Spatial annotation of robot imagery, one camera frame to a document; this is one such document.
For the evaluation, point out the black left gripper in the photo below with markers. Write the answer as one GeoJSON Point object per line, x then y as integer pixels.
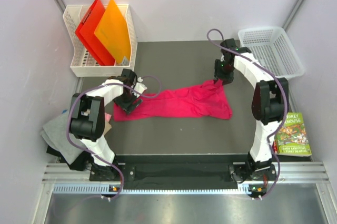
{"type": "Point", "coordinates": [128, 107]}

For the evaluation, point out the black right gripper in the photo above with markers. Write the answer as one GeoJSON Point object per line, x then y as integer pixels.
{"type": "Point", "coordinates": [225, 79]}

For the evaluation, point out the pink red t shirt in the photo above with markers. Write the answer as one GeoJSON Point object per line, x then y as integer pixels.
{"type": "Point", "coordinates": [206, 99]}

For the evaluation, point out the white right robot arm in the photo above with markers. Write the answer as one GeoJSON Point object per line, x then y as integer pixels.
{"type": "Point", "coordinates": [269, 104]}

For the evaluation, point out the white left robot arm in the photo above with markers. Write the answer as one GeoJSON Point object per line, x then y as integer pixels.
{"type": "Point", "coordinates": [88, 121]}

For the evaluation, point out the brown folded cloth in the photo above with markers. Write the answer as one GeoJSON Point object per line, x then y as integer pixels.
{"type": "Point", "coordinates": [107, 127]}

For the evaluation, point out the white plastic mesh basket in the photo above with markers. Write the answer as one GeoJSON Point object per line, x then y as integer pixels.
{"type": "Point", "coordinates": [273, 49]}

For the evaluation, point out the white file organizer rack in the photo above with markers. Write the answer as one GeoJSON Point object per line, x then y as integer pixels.
{"type": "Point", "coordinates": [83, 64]}

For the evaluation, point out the orange plastic folder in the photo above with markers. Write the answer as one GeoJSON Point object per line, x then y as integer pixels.
{"type": "Point", "coordinates": [112, 32]}

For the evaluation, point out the grey folded t shirt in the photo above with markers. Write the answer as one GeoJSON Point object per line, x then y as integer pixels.
{"type": "Point", "coordinates": [54, 134]}

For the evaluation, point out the red plastic folder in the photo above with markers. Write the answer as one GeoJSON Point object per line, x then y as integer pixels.
{"type": "Point", "coordinates": [85, 33]}

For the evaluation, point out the green treehouse book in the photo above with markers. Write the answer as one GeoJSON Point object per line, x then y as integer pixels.
{"type": "Point", "coordinates": [291, 140]}

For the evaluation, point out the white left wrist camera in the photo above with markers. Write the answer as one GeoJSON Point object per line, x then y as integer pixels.
{"type": "Point", "coordinates": [139, 87]}

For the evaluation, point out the aluminium front rail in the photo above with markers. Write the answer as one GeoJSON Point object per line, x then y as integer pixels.
{"type": "Point", "coordinates": [65, 181]}

